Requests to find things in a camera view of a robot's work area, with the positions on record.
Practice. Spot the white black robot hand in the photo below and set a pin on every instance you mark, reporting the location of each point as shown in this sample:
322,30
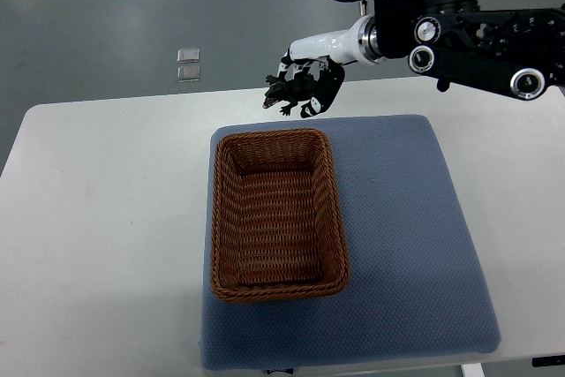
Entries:
324,56

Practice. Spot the dark toy crocodile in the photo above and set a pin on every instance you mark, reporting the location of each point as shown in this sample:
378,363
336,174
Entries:
292,91

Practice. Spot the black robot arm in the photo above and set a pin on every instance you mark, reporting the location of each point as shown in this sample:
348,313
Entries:
515,53

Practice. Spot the brown wicker basket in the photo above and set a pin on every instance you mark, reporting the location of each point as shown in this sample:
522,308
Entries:
276,223

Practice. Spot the upper silver floor plate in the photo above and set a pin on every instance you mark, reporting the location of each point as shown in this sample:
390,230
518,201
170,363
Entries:
188,55

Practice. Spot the blue padded mat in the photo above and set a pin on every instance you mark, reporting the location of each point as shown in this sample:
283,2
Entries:
416,286

